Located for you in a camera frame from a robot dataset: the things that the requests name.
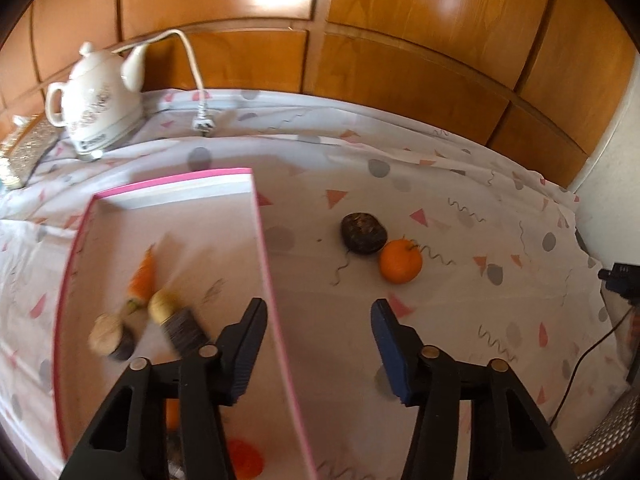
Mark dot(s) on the large mandarin orange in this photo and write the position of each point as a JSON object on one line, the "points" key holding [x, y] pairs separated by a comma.
{"points": [[171, 412]]}

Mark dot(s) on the wooden panelled headboard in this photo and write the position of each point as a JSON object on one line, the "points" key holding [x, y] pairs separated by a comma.
{"points": [[425, 10]]}

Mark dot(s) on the long dark sugarcane piece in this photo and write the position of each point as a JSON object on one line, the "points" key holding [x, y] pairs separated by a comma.
{"points": [[185, 332]]}

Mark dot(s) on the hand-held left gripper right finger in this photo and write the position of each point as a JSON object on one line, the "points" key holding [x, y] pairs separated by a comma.
{"points": [[390, 345]]}

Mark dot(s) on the white patterned sheet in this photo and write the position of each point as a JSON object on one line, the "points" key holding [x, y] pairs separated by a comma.
{"points": [[450, 185]]}

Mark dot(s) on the small water chestnut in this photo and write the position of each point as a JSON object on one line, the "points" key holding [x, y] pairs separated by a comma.
{"points": [[364, 232]]}

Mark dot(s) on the small carrot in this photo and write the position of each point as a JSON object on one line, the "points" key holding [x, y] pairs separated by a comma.
{"points": [[144, 272]]}

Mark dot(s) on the white ceramic electric kettle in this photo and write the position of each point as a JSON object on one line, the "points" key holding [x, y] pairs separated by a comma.
{"points": [[95, 105]]}

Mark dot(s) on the small mandarin orange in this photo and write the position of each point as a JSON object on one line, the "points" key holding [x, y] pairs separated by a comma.
{"points": [[400, 262]]}

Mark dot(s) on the pink shallow tray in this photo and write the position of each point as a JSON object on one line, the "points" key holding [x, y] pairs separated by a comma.
{"points": [[200, 240]]}

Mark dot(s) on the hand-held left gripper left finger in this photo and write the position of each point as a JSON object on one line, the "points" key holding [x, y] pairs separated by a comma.
{"points": [[247, 345]]}

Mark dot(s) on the woven rattan stool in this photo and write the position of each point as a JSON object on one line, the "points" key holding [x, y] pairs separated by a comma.
{"points": [[605, 435]]}

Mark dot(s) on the yellow rough longan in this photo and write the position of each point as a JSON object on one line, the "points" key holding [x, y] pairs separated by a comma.
{"points": [[162, 306]]}

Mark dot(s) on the red tomato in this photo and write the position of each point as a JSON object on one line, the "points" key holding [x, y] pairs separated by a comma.
{"points": [[247, 460]]}

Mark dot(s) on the ornate beige tissue box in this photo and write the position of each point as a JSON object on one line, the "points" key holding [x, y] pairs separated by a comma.
{"points": [[25, 150]]}

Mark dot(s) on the short sugarcane piece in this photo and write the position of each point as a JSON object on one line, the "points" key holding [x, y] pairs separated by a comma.
{"points": [[111, 337]]}

